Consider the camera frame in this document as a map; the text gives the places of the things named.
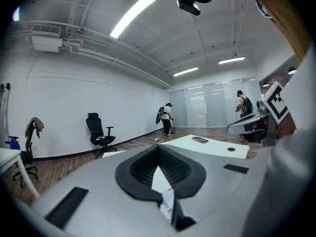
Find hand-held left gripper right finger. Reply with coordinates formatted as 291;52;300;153
158;144;250;232

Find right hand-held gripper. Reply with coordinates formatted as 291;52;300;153
227;81;289;147

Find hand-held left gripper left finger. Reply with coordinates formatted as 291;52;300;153
31;144;179;237

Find black smartphone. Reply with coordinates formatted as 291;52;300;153
192;136;209;145

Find black headrest office chair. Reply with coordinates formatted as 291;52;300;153
85;112;118;159

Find ceiling strip light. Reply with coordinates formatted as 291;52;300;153
218;56;246;65
109;0;157;40
173;66;199;77
12;5;21;22

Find black mesh office chair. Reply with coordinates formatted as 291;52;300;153
11;118;40;189

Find grey jacket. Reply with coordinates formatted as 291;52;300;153
25;117;45;139

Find small white desk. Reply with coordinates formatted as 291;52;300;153
0;148;40;199

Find blue pump sprayer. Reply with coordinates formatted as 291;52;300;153
4;135;21;151

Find mustard shirt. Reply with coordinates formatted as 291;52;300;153
245;0;312;63

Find aluminium folding ladder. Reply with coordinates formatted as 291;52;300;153
0;82;11;143

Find white ceiling pipes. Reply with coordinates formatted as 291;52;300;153
9;20;173;89

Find white air conditioner unit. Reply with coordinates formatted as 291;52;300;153
31;24;64;53

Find black head-worn camera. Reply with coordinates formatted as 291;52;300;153
177;0;201;17

